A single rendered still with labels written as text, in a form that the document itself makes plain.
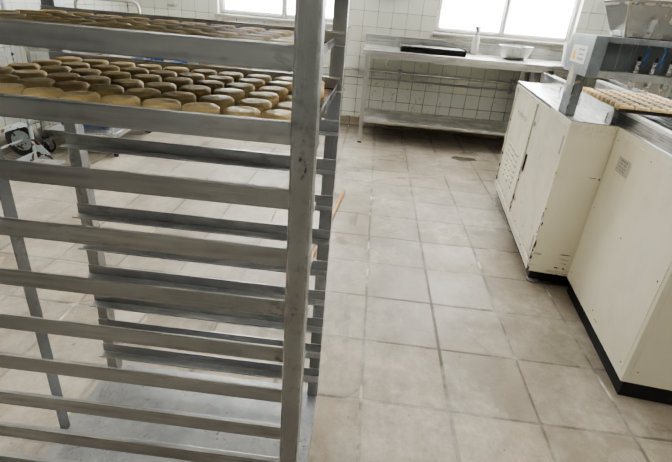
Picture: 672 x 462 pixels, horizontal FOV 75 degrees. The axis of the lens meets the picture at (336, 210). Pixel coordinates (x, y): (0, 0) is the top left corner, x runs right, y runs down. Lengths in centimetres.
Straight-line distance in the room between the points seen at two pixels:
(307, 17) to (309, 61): 4
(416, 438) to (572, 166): 134
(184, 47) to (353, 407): 129
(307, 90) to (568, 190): 186
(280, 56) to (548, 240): 196
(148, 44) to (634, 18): 194
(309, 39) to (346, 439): 125
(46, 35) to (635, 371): 186
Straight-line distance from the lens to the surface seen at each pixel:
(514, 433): 169
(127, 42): 61
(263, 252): 63
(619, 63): 226
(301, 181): 54
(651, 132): 200
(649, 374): 194
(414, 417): 161
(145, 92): 73
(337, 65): 96
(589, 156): 223
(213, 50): 57
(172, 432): 137
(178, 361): 143
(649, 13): 223
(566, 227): 233
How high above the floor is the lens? 120
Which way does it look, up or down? 25 degrees down
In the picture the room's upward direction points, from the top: 5 degrees clockwise
